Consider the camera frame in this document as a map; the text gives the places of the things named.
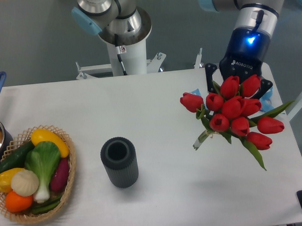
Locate purple sweet potato toy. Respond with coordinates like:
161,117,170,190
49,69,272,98
50,158,70,192

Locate dark green cucumber toy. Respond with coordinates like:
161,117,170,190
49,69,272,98
0,141,35,174

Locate green bean pod toy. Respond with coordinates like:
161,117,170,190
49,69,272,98
31,195,62,215

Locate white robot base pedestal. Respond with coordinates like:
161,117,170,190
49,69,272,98
74,33,205,81

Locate yellow bell pepper toy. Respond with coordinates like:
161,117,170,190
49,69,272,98
0,167,24,193

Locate woven wicker basket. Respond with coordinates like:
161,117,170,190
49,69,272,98
0,125,77,225

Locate dark grey ribbed vase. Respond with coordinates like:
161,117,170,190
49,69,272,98
100,137,139,189

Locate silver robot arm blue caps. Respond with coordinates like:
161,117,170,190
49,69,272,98
71,0,284,93

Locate orange fruit toy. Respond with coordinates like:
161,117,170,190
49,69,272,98
5,191,33,213

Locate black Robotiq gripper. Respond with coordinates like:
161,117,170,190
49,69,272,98
205,28,273,99

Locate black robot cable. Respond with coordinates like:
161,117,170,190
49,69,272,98
114,33,128,76

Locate white metal frame right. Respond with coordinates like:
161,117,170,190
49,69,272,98
287,92,302,121

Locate green bok choy toy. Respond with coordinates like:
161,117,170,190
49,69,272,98
25,141,61,204

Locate red tulip bouquet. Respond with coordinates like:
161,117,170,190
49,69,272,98
179,75,291,168

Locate cream garlic bulb toy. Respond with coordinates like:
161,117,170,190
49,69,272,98
11,169,39,197

